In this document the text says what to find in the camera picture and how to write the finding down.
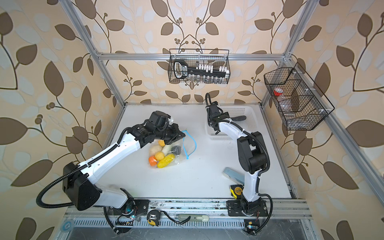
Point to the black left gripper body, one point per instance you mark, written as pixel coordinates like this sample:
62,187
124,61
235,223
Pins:
170,134

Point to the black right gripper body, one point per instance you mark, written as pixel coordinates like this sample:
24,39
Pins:
225,115

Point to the small yellow lemon toy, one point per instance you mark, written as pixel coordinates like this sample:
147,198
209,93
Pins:
161,143

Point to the beige potato toy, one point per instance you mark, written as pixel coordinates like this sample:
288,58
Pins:
155,149

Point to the white radish with green leaves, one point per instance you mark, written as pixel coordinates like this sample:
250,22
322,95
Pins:
167,149

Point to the clear zip bag blue zipper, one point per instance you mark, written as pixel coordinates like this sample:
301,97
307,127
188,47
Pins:
188,145

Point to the yellow orange with green stem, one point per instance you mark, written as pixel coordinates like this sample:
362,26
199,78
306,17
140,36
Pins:
159,156

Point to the dark eggplant toy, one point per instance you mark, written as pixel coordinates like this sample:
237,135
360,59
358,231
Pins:
176,150

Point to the yellow corn toy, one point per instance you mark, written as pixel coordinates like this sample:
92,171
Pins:
166,161

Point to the orange toy fruit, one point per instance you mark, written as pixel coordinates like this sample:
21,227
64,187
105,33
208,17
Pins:
152,161

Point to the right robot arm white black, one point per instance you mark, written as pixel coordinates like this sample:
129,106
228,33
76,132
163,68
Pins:
252,153

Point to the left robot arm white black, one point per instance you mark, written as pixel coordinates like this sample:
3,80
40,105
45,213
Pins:
80,181

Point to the light blue case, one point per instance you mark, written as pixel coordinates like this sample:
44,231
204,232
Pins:
234,176

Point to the yellow black tape measure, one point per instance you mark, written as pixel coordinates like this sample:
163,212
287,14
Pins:
236,191

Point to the pale green utility knife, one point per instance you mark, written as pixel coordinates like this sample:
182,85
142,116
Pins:
193,218

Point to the black wire basket back wall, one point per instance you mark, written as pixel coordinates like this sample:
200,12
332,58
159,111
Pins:
215,57

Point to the black wire basket wall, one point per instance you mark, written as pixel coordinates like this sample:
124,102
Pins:
215,57
303,105

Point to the black tool in wire basket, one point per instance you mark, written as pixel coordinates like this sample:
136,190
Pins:
182,70

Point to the red item in wire basket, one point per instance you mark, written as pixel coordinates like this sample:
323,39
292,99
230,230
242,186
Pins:
278,91

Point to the black wire basket right wall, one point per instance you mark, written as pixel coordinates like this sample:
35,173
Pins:
303,105

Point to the black tape measure on rail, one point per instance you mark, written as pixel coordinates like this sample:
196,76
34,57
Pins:
153,218

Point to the aluminium frame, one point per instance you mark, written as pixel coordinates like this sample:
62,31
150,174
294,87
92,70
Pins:
374,180

